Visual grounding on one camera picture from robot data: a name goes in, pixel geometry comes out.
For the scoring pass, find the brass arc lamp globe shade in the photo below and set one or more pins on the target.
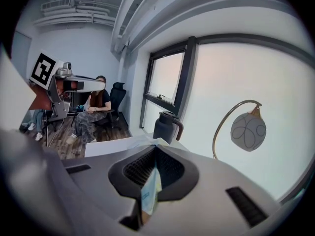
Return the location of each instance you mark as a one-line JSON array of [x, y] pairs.
[[248, 131]]

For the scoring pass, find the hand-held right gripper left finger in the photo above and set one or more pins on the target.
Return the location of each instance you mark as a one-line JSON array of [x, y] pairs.
[[98, 178]]

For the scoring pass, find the white air conditioner unit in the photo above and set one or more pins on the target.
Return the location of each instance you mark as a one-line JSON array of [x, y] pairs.
[[57, 4]]

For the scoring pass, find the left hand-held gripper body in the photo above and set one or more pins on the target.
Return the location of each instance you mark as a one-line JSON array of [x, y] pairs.
[[43, 69]]

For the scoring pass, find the white ceiling pipes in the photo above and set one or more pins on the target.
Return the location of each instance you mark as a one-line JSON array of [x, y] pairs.
[[81, 15]]

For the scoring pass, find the pale plastic tissues pack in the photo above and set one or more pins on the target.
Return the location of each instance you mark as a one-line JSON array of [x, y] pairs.
[[150, 193]]

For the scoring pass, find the black office chair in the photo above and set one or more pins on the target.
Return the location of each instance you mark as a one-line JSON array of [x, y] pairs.
[[118, 92]]

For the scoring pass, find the black window frame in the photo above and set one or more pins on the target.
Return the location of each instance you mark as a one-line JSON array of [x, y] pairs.
[[190, 70]]

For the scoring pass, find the dark thermos jug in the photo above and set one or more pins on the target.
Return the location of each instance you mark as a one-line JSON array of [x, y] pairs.
[[163, 128]]

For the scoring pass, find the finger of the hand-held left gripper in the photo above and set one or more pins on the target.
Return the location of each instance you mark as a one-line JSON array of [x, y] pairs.
[[92, 83]]

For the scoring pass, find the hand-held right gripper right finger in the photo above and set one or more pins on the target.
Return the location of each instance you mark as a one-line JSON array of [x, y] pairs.
[[209, 181]]

